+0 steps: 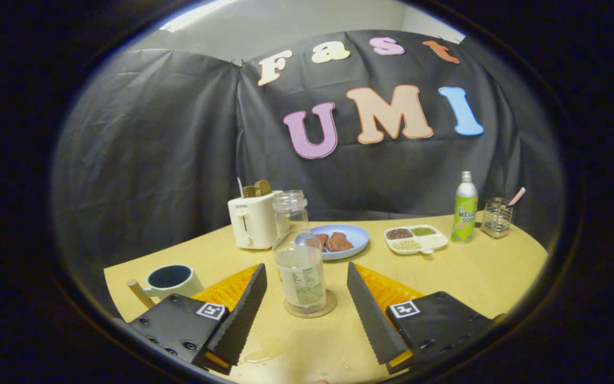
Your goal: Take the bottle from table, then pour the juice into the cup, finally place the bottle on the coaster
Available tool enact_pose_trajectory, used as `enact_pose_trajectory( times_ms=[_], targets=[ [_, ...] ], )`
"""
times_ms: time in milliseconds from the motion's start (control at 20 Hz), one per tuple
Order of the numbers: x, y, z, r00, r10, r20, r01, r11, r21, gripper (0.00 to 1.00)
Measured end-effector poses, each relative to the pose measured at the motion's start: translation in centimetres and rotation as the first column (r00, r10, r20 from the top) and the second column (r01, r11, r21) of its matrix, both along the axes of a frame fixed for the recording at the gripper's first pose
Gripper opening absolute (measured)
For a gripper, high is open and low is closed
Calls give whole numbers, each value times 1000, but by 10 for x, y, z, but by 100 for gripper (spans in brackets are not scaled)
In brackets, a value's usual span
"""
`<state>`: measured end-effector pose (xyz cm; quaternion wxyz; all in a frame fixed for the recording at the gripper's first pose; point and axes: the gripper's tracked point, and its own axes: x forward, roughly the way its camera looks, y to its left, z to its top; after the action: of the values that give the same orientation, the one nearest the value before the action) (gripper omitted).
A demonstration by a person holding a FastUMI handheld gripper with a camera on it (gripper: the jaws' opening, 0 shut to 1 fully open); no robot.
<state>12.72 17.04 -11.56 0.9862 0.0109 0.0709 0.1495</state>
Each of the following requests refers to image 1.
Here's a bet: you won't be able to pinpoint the ceiling light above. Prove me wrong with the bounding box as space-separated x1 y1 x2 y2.
158 0 238 33

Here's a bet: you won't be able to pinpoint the blue plate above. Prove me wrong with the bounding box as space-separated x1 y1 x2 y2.
295 224 370 261

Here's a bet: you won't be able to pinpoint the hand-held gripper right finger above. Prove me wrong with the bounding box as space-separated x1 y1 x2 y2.
346 261 505 375

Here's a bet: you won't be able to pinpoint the white toaster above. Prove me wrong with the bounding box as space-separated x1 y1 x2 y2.
228 191 284 250

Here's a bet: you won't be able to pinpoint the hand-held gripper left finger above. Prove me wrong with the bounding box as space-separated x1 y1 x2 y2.
127 263 268 375

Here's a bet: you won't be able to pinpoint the clear glass juice bottle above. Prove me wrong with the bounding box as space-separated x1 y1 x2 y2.
272 190 327 314

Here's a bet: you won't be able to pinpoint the pale green cup wooden handle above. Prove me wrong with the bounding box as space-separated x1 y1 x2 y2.
127 264 205 310

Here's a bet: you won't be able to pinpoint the black backdrop cloth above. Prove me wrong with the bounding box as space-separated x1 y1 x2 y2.
51 30 566 315

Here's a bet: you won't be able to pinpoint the white divided dish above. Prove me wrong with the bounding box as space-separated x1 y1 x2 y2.
384 225 449 255

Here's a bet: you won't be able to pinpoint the green soda bottle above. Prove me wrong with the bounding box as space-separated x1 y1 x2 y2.
451 171 479 244

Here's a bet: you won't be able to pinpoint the wooden table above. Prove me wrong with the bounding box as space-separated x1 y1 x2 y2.
103 213 548 384

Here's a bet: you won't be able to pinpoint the toast slices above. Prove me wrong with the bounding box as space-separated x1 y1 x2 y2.
242 180 272 198

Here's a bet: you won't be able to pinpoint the round wooden coaster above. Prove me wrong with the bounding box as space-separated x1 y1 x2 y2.
284 290 337 319

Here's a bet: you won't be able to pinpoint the wire mesh holder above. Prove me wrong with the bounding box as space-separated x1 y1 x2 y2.
481 197 514 238

